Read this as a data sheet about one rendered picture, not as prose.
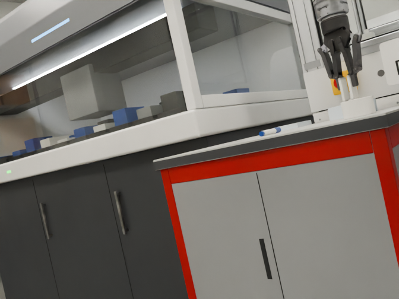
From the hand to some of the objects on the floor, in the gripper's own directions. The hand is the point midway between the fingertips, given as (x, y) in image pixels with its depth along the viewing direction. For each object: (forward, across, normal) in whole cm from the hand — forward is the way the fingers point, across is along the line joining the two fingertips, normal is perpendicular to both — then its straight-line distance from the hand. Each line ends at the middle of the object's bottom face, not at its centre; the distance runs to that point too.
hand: (348, 88), depth 116 cm
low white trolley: (+84, -13, -10) cm, 86 cm away
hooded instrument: (+84, -158, +18) cm, 179 cm away
